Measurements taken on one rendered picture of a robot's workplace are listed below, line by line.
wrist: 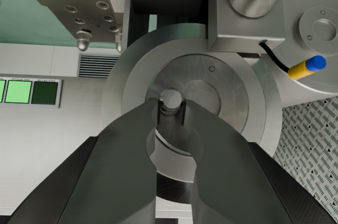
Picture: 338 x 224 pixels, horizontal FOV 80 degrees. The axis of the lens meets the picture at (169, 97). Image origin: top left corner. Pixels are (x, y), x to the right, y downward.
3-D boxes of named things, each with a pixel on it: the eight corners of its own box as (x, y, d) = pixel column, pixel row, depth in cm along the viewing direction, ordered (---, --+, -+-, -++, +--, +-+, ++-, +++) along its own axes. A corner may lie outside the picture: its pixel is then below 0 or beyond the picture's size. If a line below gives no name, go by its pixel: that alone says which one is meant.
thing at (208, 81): (260, 148, 14) (152, 163, 14) (247, 147, 16) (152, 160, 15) (239, 47, 15) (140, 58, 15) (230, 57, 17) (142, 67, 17)
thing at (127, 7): (139, -117, 21) (126, 52, 17) (149, 15, 44) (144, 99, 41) (134, -118, 21) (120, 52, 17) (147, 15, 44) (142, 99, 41)
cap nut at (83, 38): (89, 31, 50) (87, 48, 49) (94, 38, 53) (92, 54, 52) (74, 30, 49) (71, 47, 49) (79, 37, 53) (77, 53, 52)
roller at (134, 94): (262, 40, 17) (271, 184, 15) (200, 96, 43) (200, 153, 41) (125, 33, 17) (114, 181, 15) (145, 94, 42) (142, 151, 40)
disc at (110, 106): (276, 26, 18) (290, 206, 15) (273, 29, 19) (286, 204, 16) (108, 17, 17) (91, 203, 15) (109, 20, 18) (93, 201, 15)
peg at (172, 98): (167, 82, 12) (188, 93, 12) (165, 92, 14) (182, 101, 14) (155, 103, 11) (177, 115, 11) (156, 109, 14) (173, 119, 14)
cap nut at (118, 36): (128, 33, 50) (127, 50, 49) (130, 40, 54) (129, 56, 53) (113, 32, 50) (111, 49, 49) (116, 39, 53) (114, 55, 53)
